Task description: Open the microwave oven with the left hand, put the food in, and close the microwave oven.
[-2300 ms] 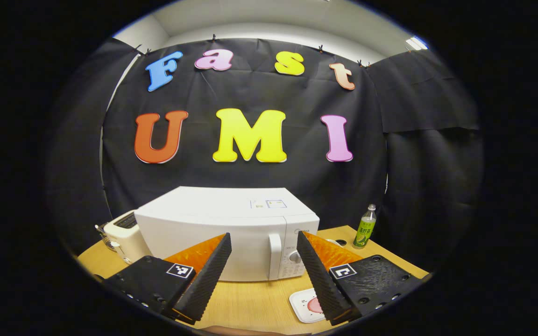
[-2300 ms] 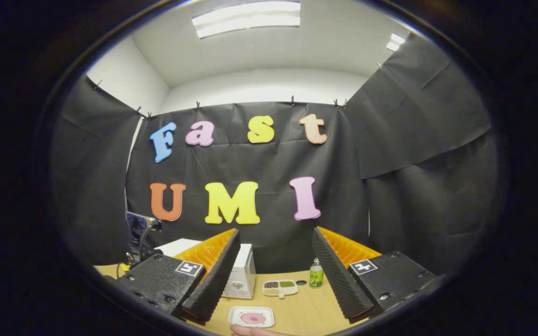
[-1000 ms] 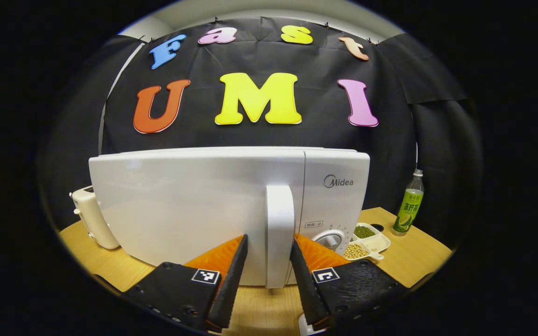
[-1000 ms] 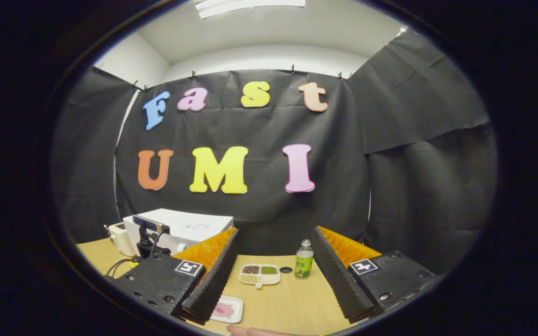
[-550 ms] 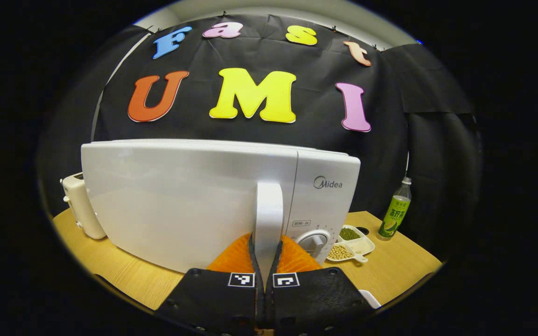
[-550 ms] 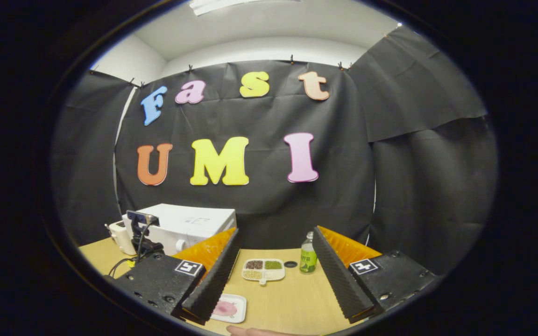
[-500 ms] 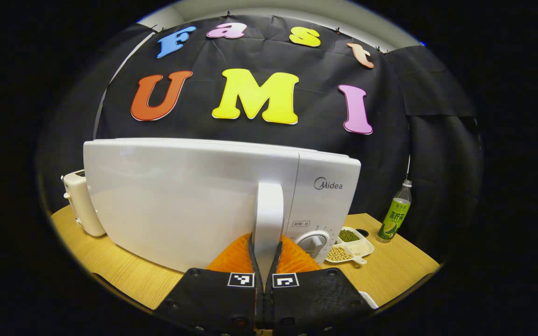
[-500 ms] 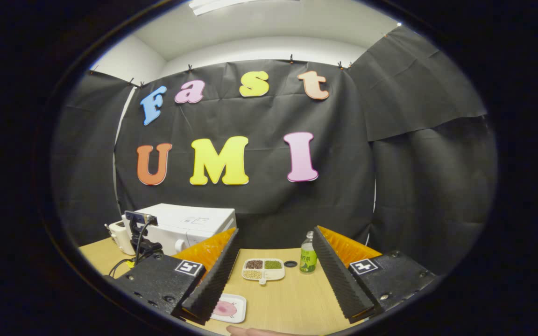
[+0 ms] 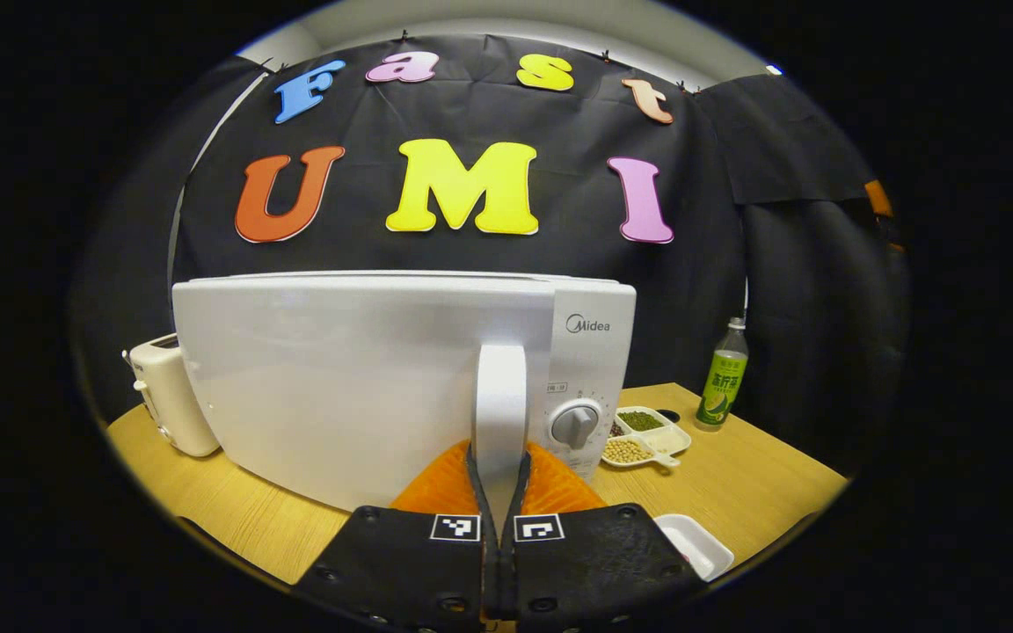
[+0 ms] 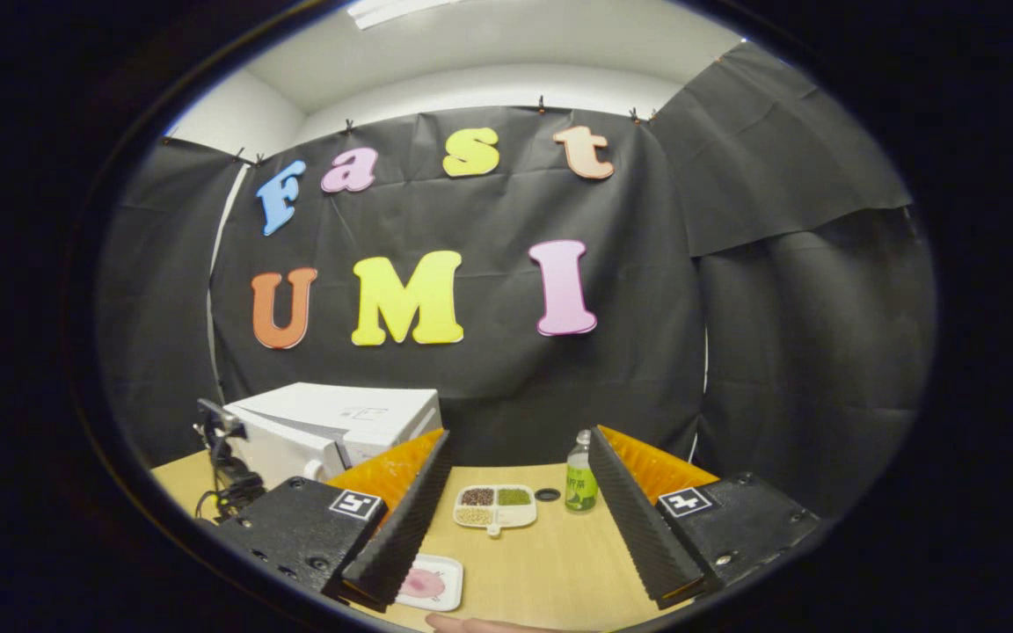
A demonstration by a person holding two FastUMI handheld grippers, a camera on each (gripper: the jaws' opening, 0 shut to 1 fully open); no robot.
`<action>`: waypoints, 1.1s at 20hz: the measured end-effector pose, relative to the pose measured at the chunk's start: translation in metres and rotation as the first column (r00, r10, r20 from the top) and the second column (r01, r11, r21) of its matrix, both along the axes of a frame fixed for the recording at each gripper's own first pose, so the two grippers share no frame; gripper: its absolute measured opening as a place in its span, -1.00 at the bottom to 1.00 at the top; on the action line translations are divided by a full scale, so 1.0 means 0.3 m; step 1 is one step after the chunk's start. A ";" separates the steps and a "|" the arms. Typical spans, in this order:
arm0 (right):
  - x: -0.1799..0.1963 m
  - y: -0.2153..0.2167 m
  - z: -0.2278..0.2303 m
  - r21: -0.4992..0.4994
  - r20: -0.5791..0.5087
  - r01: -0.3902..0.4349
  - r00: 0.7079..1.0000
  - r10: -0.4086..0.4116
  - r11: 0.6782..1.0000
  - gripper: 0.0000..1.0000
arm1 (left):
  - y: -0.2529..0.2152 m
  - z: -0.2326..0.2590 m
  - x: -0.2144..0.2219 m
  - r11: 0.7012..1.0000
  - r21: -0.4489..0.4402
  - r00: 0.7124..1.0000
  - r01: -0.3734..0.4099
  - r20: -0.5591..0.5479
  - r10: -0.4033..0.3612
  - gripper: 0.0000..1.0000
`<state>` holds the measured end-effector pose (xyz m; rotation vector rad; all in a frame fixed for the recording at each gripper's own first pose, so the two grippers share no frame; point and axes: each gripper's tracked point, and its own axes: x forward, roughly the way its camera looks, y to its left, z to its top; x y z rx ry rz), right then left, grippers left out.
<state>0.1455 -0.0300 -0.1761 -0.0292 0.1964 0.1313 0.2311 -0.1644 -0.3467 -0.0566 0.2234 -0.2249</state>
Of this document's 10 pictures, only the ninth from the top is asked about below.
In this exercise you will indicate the green label drink bottle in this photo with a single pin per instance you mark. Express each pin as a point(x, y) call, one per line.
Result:
point(722, 387)

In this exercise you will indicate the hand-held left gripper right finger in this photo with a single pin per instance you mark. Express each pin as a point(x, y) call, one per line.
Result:
point(594, 563)

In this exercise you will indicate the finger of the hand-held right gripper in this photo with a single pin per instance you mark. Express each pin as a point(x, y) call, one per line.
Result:
point(880, 200)

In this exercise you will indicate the white microwave oven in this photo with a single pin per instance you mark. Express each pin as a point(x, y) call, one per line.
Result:
point(339, 378)

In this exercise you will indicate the white food tray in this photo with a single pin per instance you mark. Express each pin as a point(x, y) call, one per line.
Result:
point(691, 541)

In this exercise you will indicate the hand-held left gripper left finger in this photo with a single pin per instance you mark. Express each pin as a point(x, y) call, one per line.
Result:
point(401, 563)

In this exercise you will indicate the white divided bean dish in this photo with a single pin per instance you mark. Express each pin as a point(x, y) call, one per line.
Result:
point(647, 435)

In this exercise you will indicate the white toaster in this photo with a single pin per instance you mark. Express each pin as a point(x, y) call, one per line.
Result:
point(172, 396)

